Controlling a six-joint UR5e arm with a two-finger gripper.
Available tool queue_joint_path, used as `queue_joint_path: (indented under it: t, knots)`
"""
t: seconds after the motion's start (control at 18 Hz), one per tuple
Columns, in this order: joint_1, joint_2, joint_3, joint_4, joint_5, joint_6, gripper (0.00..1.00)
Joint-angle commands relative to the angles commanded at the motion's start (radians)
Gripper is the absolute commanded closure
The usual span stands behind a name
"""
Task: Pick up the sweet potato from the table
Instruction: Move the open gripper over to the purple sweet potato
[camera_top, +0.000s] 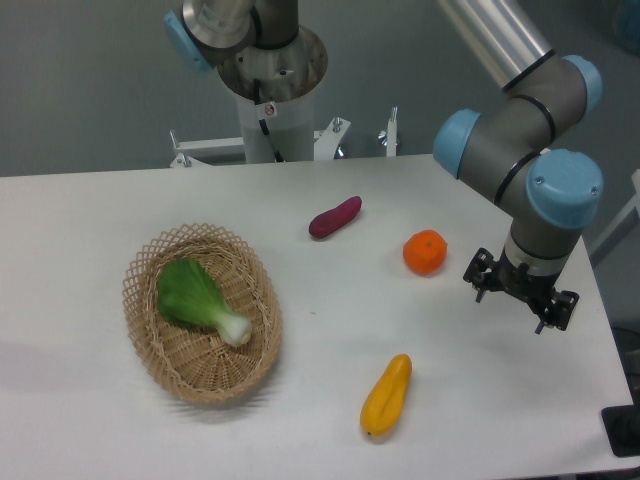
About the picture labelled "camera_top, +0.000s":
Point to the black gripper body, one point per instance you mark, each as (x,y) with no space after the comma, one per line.
(534,290)

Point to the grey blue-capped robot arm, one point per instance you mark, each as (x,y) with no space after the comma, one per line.
(272,65)

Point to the green bok choy toy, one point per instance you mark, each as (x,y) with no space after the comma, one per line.
(188,297)

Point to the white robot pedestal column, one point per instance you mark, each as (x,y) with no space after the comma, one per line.
(277,131)

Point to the purple sweet potato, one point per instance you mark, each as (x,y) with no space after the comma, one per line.
(329,222)

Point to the woven wicker basket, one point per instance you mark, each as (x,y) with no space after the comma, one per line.
(195,364)

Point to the yellow papaya toy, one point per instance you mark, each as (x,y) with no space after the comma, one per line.
(384,405)

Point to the blue object top right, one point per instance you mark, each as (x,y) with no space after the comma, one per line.
(626,21)

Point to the white frame at right edge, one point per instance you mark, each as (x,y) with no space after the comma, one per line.
(618,228)

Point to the black device at table edge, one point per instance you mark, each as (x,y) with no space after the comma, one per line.
(622,428)

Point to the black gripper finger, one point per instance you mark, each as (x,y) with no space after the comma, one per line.
(479,273)
(555,310)

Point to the orange tangerine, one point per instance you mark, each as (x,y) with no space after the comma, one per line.
(425,252)

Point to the white metal base frame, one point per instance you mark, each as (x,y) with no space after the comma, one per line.
(328,146)

